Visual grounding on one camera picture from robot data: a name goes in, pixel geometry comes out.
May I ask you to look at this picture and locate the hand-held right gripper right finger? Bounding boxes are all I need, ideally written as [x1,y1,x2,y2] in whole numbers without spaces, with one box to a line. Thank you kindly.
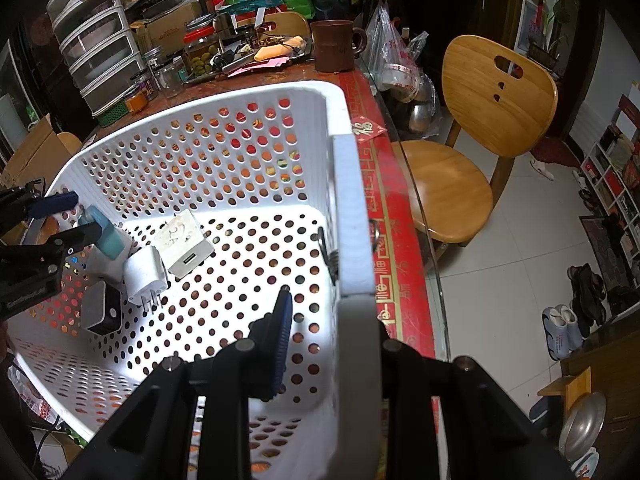
[377,330,576,480]

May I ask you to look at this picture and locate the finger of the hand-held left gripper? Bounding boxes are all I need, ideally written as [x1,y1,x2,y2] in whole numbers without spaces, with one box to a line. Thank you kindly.
[0,220,103,281]
[0,186,81,233]

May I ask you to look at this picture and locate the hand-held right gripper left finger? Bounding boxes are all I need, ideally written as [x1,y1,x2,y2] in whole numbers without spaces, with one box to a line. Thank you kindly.
[65,287,296,480]

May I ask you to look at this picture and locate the teal charger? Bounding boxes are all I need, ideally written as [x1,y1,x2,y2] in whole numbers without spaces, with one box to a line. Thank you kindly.
[77,205,133,261]

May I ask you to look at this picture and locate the white charger block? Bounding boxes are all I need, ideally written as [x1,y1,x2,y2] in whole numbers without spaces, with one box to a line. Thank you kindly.
[152,209,216,278]
[82,250,132,283]

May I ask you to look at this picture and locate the black and white charger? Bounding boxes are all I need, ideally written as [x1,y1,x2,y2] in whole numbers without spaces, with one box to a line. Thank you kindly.
[80,280,122,336]

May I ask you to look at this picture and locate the small white charger with prongs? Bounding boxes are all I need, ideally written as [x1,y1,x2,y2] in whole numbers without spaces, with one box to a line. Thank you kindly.
[122,245,170,313]

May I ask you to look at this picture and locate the white perforated plastic basket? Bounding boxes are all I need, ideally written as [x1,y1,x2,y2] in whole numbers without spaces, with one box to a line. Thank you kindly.
[7,80,388,480]

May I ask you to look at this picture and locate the open cardboard box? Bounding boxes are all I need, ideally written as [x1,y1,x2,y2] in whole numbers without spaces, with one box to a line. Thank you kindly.
[0,112,73,188]

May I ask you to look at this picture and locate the small orange jar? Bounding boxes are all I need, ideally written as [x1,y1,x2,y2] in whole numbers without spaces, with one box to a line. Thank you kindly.
[122,85,148,113]

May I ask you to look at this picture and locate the blue and white slipper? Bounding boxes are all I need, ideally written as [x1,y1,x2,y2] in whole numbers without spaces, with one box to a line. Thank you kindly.
[560,305,586,352]
[542,307,571,362]

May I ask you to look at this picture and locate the tiered white food cover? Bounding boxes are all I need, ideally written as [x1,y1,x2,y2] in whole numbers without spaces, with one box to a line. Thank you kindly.
[46,0,146,128]

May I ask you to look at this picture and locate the empty glass jar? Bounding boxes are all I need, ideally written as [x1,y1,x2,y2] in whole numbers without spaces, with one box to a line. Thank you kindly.
[155,57,186,100]

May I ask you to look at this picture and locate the metal bowl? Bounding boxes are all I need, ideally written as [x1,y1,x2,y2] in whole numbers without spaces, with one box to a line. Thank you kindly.
[559,392,607,461]

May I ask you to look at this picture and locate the dark shoes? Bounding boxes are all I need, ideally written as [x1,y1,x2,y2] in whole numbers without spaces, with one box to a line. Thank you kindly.
[567,264,608,333]

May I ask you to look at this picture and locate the pickle jar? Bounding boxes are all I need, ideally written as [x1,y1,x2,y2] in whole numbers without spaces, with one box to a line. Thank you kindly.
[182,30,221,83]

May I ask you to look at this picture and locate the brown cardboard box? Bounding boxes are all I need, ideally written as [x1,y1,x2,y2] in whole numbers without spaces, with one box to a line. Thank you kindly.
[142,0,216,56]

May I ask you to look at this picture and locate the red envelope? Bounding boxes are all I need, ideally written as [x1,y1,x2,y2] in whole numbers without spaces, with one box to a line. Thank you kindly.
[352,116,388,142]

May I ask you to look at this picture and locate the dark patterned rug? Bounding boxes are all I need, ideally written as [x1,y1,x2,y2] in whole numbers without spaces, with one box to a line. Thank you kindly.
[579,215,640,292]

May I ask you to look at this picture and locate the pink paper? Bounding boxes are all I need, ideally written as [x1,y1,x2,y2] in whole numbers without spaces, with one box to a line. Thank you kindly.
[227,56,292,78]

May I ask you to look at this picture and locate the metal tray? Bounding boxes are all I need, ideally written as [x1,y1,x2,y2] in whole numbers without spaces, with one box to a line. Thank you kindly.
[210,40,313,78]

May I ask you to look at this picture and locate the wooden chair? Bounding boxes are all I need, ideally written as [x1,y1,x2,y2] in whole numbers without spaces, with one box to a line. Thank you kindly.
[392,35,559,271]
[235,11,311,41]

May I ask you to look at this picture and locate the white cube shelf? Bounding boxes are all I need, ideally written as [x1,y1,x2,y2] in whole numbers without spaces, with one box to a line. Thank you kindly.
[580,95,640,261]

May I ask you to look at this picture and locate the brown mug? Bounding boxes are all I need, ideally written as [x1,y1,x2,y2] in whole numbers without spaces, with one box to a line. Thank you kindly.
[310,19,368,73]

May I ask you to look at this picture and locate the clear plastic bag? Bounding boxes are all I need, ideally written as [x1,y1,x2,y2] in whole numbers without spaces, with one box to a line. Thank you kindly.
[367,0,443,133]

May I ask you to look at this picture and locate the potted plant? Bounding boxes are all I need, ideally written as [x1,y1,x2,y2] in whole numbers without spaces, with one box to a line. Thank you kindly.
[527,0,576,68]

